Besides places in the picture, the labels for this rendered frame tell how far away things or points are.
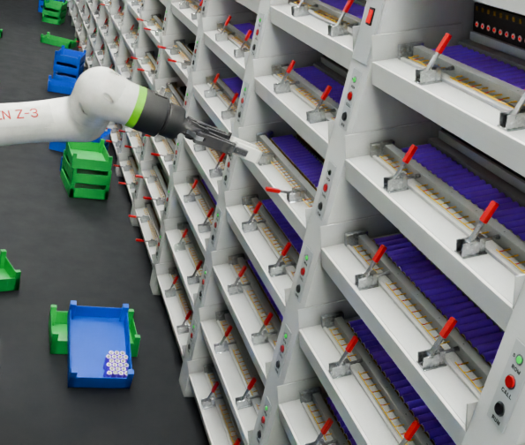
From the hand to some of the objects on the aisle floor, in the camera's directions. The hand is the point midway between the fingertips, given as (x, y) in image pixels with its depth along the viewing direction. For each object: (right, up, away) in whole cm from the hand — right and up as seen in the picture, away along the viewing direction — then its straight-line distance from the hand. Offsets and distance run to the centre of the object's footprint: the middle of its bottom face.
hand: (244, 149), depth 173 cm
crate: (-108, -39, +119) cm, 165 cm away
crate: (-52, -60, +85) cm, 116 cm away
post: (+24, -130, -35) cm, 137 cm away
